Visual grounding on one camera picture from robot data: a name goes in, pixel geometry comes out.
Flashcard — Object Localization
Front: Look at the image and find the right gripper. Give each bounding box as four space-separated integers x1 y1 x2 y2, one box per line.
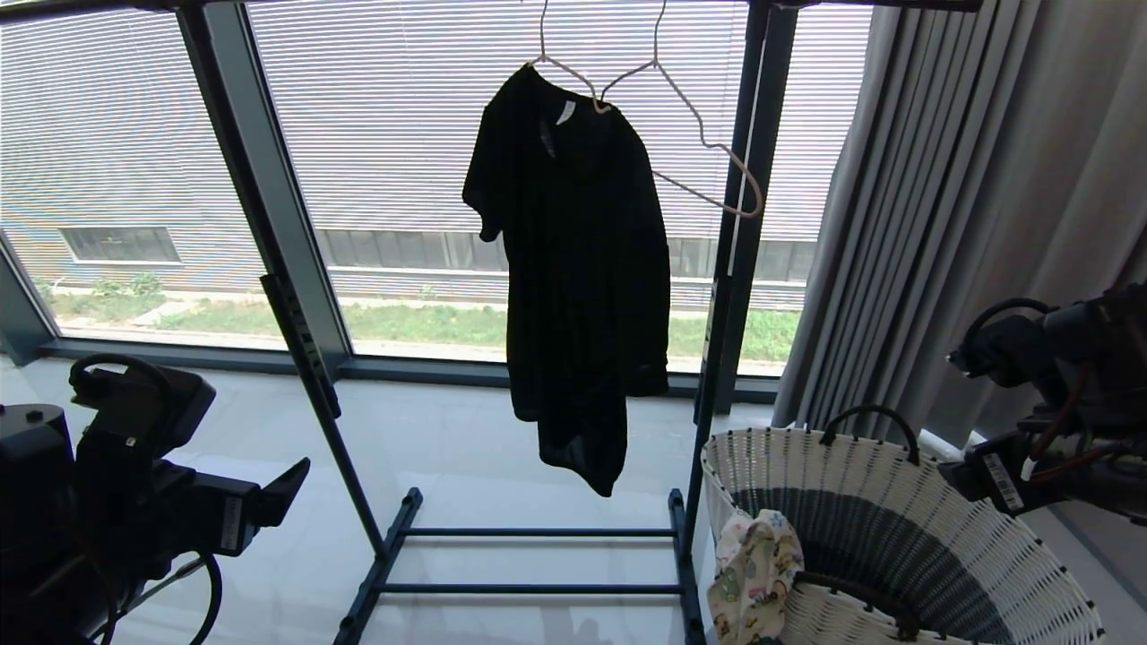
936 434 1086 518

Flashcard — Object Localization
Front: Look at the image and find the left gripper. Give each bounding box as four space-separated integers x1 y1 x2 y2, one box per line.
79 459 268 576

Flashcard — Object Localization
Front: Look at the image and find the cream printed garment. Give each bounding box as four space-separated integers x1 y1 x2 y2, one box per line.
707 509 806 645

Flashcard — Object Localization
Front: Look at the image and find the pink clothes hanger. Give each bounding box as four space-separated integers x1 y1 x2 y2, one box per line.
524 0 617 116
599 0 766 220

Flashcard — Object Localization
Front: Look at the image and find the black short-sleeved shirt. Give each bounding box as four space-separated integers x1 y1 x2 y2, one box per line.
461 63 672 499

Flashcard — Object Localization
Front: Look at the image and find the white laundry basket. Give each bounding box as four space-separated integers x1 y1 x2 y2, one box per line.
701 405 1106 645

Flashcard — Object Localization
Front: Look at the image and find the black clothes rack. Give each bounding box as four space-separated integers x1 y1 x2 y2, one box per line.
0 0 983 645

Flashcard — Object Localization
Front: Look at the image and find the beige curtain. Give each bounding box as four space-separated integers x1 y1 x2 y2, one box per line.
772 0 1147 449

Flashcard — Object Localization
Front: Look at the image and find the black cable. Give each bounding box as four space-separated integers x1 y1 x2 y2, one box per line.
85 551 224 645

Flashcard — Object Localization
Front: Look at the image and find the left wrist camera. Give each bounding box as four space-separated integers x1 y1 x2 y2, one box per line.
70 353 217 463

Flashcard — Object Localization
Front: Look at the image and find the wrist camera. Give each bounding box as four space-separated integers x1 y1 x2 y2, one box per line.
947 297 1064 391
70 353 217 463

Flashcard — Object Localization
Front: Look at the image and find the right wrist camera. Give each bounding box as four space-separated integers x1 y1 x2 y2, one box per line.
947 297 1064 391

